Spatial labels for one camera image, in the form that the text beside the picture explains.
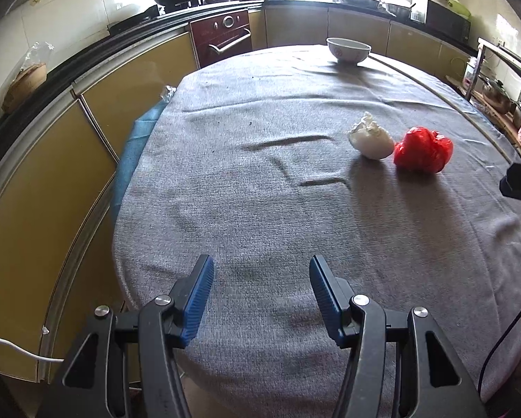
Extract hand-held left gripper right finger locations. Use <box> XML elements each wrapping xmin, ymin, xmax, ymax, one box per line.
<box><xmin>309</xmin><ymin>254</ymin><xmax>489</xmax><ymax>418</ymax></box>

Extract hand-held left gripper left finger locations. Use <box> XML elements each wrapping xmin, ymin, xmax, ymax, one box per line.
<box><xmin>47</xmin><ymin>254</ymin><xmax>215</xmax><ymax>418</ymax></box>

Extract steel pot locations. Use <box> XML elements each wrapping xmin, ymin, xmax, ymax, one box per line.
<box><xmin>480</xmin><ymin>76</ymin><xmax>513</xmax><ymax>114</ymax></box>

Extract red plastic bag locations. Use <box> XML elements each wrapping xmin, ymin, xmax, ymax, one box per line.
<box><xmin>393</xmin><ymin>126</ymin><xmax>455</xmax><ymax>175</ymax></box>

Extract long bamboo stick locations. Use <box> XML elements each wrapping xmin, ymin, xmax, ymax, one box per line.
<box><xmin>369</xmin><ymin>52</ymin><xmax>515</xmax><ymax>164</ymax></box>

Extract grey tablecloth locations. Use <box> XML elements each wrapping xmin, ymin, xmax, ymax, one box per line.
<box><xmin>111</xmin><ymin>44</ymin><xmax>521</xmax><ymax>405</ymax></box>

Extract metal shelf rack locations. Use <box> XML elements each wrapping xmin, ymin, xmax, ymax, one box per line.
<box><xmin>445</xmin><ymin>37</ymin><xmax>521</xmax><ymax>166</ymax></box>

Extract white crumpled plastic bag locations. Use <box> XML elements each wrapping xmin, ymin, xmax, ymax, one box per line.
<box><xmin>348</xmin><ymin>112</ymin><xmax>394</xmax><ymax>160</ymax></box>

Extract blue under cloth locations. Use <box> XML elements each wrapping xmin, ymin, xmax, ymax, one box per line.
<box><xmin>112</xmin><ymin>98</ymin><xmax>176</xmax><ymax>210</ymax></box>

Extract black microwave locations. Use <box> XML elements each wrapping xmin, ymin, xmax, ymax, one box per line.
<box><xmin>410</xmin><ymin>0</ymin><xmax>472</xmax><ymax>42</ymax></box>

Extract green vegetables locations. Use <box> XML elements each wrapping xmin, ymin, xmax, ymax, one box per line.
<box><xmin>421</xmin><ymin>0</ymin><xmax>472</xmax><ymax>16</ymax></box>

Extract small metal tray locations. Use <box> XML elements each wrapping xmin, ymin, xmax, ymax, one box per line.
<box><xmin>382</xmin><ymin>0</ymin><xmax>415</xmax><ymax>16</ymax></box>

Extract white ceramic bowl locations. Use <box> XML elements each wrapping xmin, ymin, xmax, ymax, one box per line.
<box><xmin>326</xmin><ymin>37</ymin><xmax>372</xmax><ymax>65</ymax></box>

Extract dark red oven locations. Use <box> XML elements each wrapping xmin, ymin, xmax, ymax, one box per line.
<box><xmin>189</xmin><ymin>8</ymin><xmax>252</xmax><ymax>69</ymax></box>

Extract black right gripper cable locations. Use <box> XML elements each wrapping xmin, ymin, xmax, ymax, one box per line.
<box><xmin>478</xmin><ymin>285</ymin><xmax>521</xmax><ymax>395</ymax></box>

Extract white cable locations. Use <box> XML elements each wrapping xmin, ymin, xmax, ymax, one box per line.
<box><xmin>0</xmin><ymin>328</ymin><xmax>65</xmax><ymax>363</ymax></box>

